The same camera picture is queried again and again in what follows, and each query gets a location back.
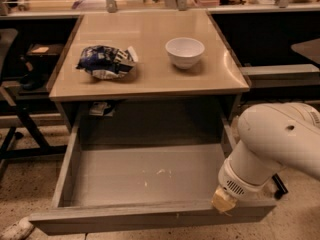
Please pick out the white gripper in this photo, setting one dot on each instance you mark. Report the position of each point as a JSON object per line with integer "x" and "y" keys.
{"x": 233, "y": 181}

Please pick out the crumpled blue chip bag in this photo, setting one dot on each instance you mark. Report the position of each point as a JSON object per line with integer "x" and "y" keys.
{"x": 107, "y": 63}

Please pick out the small bag inside drawer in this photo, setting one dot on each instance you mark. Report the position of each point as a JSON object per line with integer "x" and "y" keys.
{"x": 101, "y": 108}

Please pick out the white shoe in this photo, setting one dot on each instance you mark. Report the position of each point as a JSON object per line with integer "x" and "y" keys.
{"x": 17, "y": 231}

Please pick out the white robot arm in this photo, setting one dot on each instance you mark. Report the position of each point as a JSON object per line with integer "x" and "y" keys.
{"x": 272, "y": 136}

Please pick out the white bowl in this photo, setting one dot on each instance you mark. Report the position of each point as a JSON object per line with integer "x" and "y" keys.
{"x": 184, "y": 52}

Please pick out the black wheeled stand base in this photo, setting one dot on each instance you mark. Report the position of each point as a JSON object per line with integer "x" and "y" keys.
{"x": 281, "y": 188}

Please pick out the grey drawer cabinet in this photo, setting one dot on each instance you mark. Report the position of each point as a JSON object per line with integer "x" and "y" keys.
{"x": 154, "y": 79}

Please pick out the grey top drawer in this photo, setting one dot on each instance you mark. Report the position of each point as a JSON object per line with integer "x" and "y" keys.
{"x": 148, "y": 166}

